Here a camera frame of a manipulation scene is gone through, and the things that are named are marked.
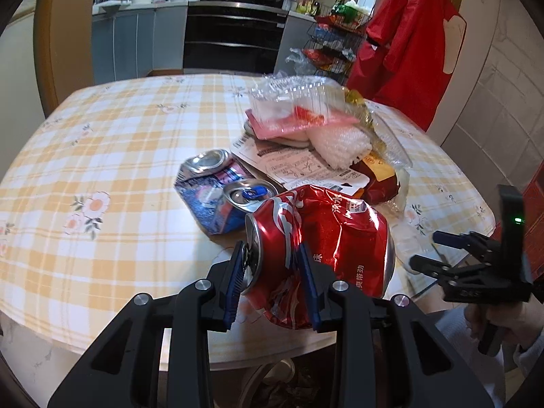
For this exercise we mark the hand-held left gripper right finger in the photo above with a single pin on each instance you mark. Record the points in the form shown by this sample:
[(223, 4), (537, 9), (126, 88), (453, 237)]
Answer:
[(307, 282)]

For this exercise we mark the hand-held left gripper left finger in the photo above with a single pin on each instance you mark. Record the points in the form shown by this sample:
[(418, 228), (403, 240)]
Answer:
[(236, 282)]

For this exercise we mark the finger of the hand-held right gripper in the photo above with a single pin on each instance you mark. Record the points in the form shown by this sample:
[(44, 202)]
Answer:
[(452, 239), (433, 265)]

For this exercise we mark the crushed red soda can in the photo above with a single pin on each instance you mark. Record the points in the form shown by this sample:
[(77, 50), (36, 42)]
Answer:
[(335, 229)]

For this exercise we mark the brown trash bin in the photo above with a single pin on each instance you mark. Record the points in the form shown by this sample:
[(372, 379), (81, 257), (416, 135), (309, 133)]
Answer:
[(276, 386)]

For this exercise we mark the white bubble wrap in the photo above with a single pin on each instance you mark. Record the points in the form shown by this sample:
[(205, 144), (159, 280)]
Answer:
[(340, 146)]

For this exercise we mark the person's right hand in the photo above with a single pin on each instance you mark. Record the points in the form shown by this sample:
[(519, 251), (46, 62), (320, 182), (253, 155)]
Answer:
[(516, 323)]

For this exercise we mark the red decorated panel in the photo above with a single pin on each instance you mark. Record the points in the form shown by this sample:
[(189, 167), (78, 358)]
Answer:
[(536, 221)]

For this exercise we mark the person's right leg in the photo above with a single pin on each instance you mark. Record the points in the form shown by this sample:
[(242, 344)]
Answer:
[(459, 348)]

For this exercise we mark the crushed blue pink can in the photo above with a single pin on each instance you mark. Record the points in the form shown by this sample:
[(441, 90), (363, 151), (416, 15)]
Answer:
[(208, 199)]

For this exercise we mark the brown orange snack packet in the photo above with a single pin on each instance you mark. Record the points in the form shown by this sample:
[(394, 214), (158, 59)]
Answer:
[(380, 182)]

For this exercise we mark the white printed paper leaflet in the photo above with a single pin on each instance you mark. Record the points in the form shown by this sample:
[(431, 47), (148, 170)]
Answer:
[(293, 165)]

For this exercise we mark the white round lid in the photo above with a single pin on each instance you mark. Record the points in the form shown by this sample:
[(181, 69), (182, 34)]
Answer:
[(293, 141)]

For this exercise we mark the yellow clear plastic wrapper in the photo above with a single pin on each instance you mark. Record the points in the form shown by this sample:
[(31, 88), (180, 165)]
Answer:
[(362, 108)]

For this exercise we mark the yellow plaid floral tablecloth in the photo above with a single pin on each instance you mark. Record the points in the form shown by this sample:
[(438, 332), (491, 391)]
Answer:
[(106, 144)]

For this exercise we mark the clear plastic food container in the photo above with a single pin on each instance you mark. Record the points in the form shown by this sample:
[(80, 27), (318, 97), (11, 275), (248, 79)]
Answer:
[(289, 91)]

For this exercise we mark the red hanging garment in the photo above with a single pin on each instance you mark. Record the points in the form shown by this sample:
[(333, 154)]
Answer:
[(403, 51)]

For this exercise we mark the clear plastic bag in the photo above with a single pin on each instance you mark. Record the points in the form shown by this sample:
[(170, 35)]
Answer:
[(299, 61)]

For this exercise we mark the black kitchen stove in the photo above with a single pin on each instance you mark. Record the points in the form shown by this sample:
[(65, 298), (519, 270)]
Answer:
[(233, 38)]

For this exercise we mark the grey kitchen cabinet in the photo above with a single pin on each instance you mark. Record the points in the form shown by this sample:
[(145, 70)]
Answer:
[(127, 42)]

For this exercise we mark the wooden door frame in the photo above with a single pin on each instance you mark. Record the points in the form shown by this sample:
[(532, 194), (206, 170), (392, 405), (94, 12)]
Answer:
[(63, 42)]

